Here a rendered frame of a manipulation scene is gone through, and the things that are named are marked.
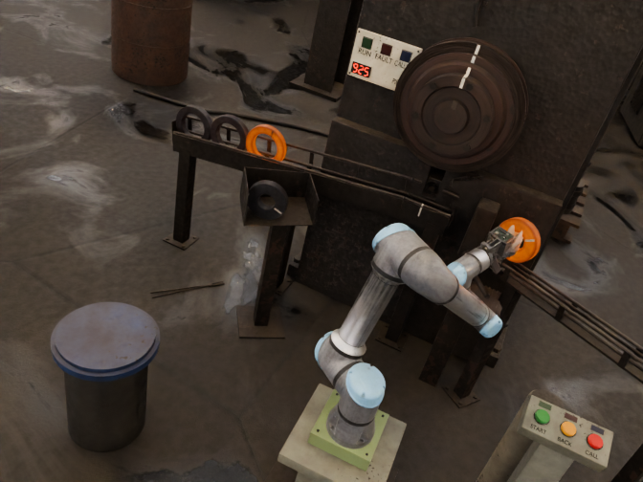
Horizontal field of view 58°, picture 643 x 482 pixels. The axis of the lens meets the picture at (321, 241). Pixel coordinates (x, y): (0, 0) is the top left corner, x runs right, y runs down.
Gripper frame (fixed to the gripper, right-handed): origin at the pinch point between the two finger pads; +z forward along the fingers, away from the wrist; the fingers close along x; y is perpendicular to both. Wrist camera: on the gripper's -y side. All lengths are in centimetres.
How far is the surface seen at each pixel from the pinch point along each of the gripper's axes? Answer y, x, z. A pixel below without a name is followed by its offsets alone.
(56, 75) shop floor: -76, 355, -53
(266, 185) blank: 4, 72, -55
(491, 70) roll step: 42, 35, 14
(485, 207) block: -7.4, 21.5, 9.9
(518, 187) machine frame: -3.8, 18.9, 24.5
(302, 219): -13, 64, -45
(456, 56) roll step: 44, 46, 9
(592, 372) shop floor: -102, -29, 56
